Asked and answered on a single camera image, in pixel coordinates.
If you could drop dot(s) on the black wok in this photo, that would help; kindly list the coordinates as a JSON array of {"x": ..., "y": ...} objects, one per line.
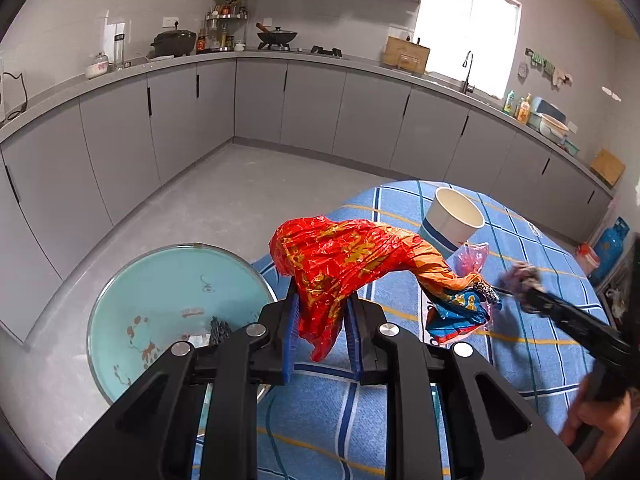
[{"x": 274, "y": 38}]

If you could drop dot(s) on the gas stove burner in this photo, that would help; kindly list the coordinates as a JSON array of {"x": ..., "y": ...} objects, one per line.
[{"x": 332, "y": 53}]

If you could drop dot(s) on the spice rack with bottles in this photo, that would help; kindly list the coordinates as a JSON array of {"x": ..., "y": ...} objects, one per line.
[{"x": 224, "y": 28}]

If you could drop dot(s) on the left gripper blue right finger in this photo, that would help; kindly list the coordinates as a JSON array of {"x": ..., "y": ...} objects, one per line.
[{"x": 353, "y": 331}]

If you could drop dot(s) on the pink clear plastic bag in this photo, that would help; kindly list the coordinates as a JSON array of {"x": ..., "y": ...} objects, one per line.
[{"x": 469, "y": 258}]

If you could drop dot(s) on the white paper cup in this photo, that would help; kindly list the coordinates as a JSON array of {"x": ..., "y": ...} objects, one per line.
[{"x": 450, "y": 221}]

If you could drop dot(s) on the grey lower cabinets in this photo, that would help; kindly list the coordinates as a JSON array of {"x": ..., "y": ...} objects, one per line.
[{"x": 77, "y": 162}]

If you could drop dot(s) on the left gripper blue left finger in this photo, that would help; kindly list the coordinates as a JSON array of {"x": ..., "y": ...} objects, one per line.
[{"x": 289, "y": 338}]

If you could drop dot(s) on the black braided cloth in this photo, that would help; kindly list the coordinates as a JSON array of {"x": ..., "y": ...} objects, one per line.
[{"x": 219, "y": 331}]

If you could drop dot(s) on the yellow dish soap bottle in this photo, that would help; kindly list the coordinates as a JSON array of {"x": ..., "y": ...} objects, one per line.
[{"x": 523, "y": 111}]

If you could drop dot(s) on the red orange plastic bag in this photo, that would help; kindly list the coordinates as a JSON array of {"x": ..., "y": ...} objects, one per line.
[{"x": 329, "y": 261}]

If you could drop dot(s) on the blue orange snack wrapper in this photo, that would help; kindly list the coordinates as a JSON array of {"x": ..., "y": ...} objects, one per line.
[{"x": 454, "y": 315}]

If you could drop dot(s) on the white rice cooker pot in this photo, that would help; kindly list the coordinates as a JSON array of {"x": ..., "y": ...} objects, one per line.
[{"x": 98, "y": 66}]

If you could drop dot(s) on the green detergent bottle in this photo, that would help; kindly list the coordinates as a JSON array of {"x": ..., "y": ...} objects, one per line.
[{"x": 508, "y": 106}]

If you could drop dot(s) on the chrome sink faucet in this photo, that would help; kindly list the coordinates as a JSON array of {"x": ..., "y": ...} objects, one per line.
[{"x": 466, "y": 87}]

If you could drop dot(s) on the blue plaid tablecloth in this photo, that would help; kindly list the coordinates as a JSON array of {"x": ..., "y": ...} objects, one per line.
[{"x": 419, "y": 411}]

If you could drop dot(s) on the blue gas cylinder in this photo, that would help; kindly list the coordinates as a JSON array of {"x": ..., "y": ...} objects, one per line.
[{"x": 609, "y": 248}]

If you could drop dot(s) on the stacked plastic basins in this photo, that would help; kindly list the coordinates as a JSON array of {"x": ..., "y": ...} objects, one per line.
[{"x": 550, "y": 122}]

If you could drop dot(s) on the small wooden board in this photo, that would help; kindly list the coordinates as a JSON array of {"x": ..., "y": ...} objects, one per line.
[{"x": 607, "y": 167}]

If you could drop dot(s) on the right hand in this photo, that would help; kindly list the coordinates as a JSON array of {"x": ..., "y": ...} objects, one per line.
[{"x": 612, "y": 418}]

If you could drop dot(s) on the pink floor bucket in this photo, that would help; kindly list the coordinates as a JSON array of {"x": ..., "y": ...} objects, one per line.
[{"x": 587, "y": 258}]

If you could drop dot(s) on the black lidded pot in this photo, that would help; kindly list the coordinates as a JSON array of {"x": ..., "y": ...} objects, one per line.
[{"x": 174, "y": 42}]

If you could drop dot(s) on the white microwave oven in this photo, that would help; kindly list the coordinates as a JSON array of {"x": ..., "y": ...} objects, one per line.
[{"x": 2, "y": 97}]

